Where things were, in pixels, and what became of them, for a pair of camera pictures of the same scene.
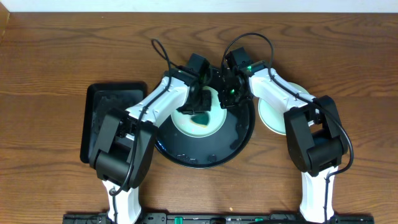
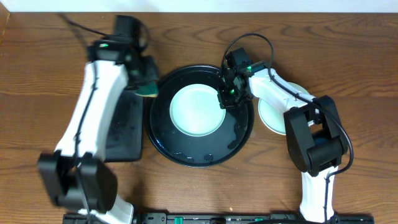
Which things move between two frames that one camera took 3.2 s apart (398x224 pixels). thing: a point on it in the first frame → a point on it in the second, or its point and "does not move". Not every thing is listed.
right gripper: (225, 102) does not move
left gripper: (199, 101) → (146, 76)
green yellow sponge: (201, 119) → (148, 91)
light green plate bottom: (272, 116) does not move
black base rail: (216, 218) does not move
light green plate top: (204, 124) does not move
